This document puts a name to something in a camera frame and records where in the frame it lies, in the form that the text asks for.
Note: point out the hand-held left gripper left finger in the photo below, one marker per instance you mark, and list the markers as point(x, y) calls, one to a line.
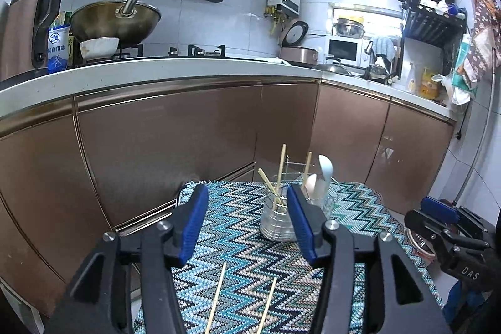
point(193, 224)

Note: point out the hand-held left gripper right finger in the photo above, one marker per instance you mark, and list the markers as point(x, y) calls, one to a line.
point(303, 228)

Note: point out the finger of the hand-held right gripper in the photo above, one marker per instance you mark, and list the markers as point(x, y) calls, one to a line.
point(438, 207)
point(430, 230)

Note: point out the white ceramic spoon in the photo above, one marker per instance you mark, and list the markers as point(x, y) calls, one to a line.
point(321, 190)

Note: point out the pink ceramic spoon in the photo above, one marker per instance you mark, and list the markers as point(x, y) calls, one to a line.
point(311, 183)

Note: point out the bamboo chopstick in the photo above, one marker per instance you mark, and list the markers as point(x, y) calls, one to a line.
point(282, 162)
point(267, 304)
point(216, 297)
point(266, 181)
point(308, 165)

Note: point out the light blue ceramic spoon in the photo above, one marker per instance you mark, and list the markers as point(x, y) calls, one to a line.
point(325, 167)

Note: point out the person's right hand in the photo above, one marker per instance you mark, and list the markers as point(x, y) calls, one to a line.
point(457, 300)

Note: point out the zigzag knitted mat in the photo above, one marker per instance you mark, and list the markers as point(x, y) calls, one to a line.
point(250, 263)

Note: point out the brown base cabinets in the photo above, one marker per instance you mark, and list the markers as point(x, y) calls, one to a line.
point(156, 146)

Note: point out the yellow bottle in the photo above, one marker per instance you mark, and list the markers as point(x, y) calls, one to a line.
point(429, 87)

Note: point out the plastic bags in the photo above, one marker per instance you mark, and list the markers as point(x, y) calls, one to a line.
point(462, 68)

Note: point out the dark small pot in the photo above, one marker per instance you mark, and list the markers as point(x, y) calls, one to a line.
point(377, 72)

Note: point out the white kitchen countertop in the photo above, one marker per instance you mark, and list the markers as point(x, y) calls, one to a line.
point(156, 70)

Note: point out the glass pot lid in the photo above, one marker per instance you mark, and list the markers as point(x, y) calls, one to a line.
point(332, 67)

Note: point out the blue towel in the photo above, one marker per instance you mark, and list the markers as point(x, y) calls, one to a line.
point(383, 46)

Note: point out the gas stove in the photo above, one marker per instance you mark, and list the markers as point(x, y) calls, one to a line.
point(195, 53)

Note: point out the pink rice cooker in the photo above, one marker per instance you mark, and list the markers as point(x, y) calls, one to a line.
point(297, 54)

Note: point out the white microwave oven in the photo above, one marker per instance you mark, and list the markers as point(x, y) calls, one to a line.
point(342, 49)

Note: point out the black dish rack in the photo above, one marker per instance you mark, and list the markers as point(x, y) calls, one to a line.
point(430, 23)

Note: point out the patterned hanging cloth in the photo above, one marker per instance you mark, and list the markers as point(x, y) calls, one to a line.
point(485, 25)

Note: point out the kitchen window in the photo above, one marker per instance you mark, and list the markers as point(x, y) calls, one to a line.
point(375, 21)

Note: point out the stacked steel pots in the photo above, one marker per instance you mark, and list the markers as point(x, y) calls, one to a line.
point(348, 28)

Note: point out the white ceramic bowl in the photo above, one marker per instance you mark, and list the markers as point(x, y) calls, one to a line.
point(100, 47)

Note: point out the blue white salt bag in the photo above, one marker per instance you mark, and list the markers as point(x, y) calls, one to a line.
point(58, 48)

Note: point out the seasoning bottle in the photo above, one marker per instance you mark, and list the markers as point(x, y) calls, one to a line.
point(67, 19)

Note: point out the brown electric kettle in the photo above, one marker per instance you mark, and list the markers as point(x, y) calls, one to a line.
point(19, 25)

